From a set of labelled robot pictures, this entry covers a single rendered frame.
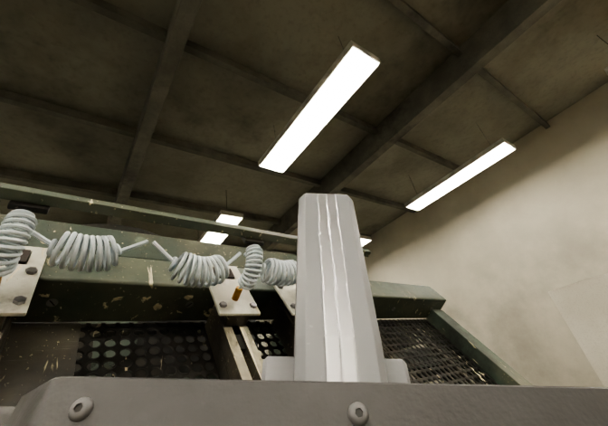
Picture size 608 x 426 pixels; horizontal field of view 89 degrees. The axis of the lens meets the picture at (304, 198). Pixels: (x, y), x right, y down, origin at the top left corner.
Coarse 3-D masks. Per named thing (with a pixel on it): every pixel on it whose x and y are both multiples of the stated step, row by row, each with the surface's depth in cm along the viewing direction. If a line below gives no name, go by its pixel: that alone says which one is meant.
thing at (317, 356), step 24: (312, 216) 9; (312, 240) 9; (312, 264) 8; (312, 288) 7; (312, 312) 7; (336, 312) 7; (312, 336) 6; (336, 336) 6; (264, 360) 7; (288, 360) 7; (312, 360) 6; (336, 360) 6
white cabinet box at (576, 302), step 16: (560, 288) 284; (576, 288) 274; (592, 288) 266; (560, 304) 281; (576, 304) 272; (592, 304) 264; (576, 320) 270; (592, 320) 262; (576, 336) 268; (592, 336) 260; (592, 352) 259
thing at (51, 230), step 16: (0, 224) 91; (48, 224) 99; (64, 224) 102; (32, 240) 94; (128, 240) 111; (144, 240) 114; (160, 240) 118; (176, 240) 122; (128, 256) 108; (144, 256) 111; (160, 256) 115; (176, 256) 119; (208, 256) 127; (224, 256) 131; (240, 256) 136; (272, 256) 146; (288, 256) 152
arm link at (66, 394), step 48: (48, 384) 5; (96, 384) 5; (144, 384) 5; (192, 384) 5; (240, 384) 5; (288, 384) 5; (336, 384) 5; (384, 384) 5; (432, 384) 5; (480, 384) 5
